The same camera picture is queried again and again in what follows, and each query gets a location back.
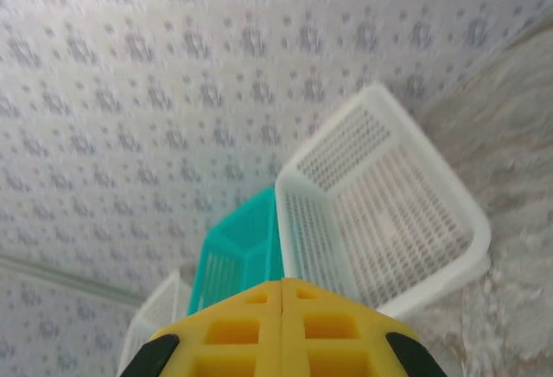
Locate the teal perforated plastic basket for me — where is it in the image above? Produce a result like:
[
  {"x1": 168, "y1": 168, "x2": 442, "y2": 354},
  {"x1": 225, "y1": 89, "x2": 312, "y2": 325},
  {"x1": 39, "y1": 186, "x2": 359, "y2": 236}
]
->
[{"x1": 185, "y1": 184, "x2": 286, "y2": 317}]

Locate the white perforated plastic basket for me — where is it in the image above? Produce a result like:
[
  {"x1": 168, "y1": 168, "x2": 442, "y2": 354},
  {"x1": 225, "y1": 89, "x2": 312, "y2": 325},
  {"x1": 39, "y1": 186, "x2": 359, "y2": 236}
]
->
[
  {"x1": 116, "y1": 268, "x2": 195, "y2": 377},
  {"x1": 275, "y1": 82, "x2": 493, "y2": 322}
]

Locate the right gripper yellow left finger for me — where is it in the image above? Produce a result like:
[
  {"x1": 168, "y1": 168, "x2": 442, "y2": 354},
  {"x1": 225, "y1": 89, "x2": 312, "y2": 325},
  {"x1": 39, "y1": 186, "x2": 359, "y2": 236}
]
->
[{"x1": 118, "y1": 279, "x2": 284, "y2": 377}]

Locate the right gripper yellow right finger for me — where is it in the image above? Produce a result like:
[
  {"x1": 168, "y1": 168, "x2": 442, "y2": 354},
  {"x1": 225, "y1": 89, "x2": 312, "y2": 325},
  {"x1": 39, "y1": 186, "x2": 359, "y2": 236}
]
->
[{"x1": 280, "y1": 277, "x2": 450, "y2": 377}]

